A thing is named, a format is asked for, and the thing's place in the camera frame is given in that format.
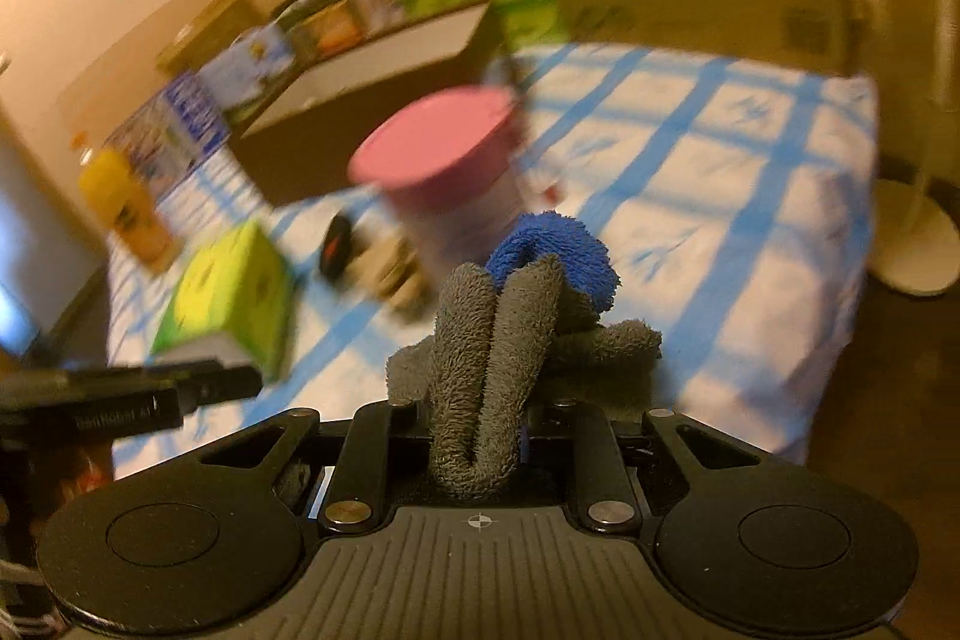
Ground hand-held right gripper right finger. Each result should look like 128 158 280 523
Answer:
523 401 775 533

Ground blue cartoon milk carton box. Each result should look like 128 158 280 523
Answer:
100 71 234 180

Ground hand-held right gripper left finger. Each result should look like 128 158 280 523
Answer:
196 399 434 533

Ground grey and blue terry cloth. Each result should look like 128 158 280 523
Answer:
385 210 665 503

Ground small black device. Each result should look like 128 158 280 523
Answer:
318 213 358 290

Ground wooden headboard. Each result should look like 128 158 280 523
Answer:
55 0 339 118

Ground brown box with white inside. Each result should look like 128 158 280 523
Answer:
238 0 512 208

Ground blue cow print milk box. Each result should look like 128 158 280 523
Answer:
196 20 302 125

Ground pink lid metal can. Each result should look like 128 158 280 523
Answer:
348 84 536 293

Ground white fan base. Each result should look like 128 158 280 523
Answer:
865 0 960 298

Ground orange gift box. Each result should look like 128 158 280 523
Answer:
288 2 369 61

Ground small black and tan objects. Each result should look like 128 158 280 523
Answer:
352 230 430 320

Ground orange juice bottle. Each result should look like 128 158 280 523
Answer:
76 148 182 275

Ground brown cardboard box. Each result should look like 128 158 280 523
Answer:
154 0 272 76

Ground green tissue box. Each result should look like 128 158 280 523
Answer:
149 219 296 380

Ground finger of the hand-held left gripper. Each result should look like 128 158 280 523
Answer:
154 364 264 417
0 358 226 395

